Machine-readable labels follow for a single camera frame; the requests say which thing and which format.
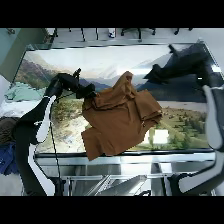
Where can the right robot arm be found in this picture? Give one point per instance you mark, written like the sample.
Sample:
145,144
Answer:
213,116

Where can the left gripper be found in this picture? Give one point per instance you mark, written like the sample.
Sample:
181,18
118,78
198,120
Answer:
86,91

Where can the silver frame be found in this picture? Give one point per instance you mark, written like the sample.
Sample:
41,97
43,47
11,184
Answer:
133,166

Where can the brown T-shirt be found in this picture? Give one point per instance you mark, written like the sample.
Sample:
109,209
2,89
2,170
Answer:
118,123

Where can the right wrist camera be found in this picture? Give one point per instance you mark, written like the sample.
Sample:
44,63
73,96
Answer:
172,49

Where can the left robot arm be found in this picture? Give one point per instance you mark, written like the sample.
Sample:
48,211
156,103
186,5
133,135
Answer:
25,130

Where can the blue garment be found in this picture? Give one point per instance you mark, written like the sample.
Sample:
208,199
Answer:
6,158

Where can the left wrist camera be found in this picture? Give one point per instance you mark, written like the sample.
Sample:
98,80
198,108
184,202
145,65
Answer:
77,73

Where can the black office chair base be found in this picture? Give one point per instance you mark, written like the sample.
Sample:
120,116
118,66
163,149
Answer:
138,31

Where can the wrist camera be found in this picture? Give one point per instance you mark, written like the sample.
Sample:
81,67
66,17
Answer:
77,73
172,49

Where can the dark brown garment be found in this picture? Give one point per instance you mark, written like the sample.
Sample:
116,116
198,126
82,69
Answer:
6,130

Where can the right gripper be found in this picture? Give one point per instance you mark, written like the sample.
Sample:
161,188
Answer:
157,74

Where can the pale green garment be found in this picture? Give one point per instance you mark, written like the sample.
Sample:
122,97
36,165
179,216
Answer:
23,92

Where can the white garment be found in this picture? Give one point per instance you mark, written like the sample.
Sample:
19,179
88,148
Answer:
15,108

